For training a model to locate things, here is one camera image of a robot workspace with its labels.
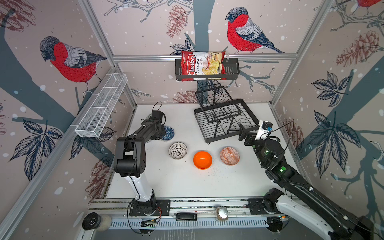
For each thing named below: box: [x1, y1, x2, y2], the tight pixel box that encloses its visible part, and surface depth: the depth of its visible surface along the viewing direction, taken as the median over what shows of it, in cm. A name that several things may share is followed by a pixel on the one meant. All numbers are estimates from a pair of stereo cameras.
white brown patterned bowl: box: [168, 142, 188, 160], surface depth 94 cm
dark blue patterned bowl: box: [161, 126, 175, 141], surface depth 103 cm
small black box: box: [175, 212, 197, 221], surface depth 70 cm
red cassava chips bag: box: [181, 50, 227, 82], surface depth 90 cm
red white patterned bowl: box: [219, 147, 240, 166], surface depth 92 cm
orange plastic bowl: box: [193, 151, 213, 170], surface depth 88 cm
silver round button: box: [216, 206, 229, 221], surface depth 66 cm
